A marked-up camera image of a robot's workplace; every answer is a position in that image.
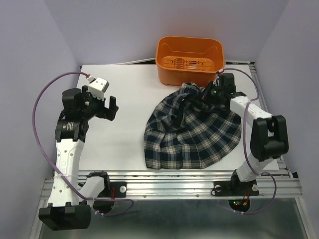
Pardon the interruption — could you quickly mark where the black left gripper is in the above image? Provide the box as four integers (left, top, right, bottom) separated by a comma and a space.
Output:
81, 85, 118, 120

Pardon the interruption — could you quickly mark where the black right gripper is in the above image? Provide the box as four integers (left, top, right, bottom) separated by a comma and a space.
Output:
195, 80, 224, 104

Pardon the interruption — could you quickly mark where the navy plaid pleated skirt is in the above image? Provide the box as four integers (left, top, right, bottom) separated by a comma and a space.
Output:
144, 83, 242, 170

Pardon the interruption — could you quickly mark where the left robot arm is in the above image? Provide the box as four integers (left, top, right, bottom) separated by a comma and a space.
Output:
38, 83, 118, 231

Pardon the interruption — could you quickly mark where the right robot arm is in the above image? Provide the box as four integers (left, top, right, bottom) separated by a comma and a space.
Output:
203, 72, 289, 194

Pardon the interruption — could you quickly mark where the orange plastic basket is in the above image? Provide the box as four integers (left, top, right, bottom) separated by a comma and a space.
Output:
155, 36, 225, 87

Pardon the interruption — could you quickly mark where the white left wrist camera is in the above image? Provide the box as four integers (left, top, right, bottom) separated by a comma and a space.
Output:
87, 76, 109, 101

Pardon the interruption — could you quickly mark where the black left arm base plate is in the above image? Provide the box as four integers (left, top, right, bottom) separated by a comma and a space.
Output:
98, 181, 127, 199

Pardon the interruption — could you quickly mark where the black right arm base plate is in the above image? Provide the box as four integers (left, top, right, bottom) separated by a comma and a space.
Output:
210, 180, 259, 197

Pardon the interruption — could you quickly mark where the aluminium table frame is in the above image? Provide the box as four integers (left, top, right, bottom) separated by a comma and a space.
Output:
29, 61, 310, 239

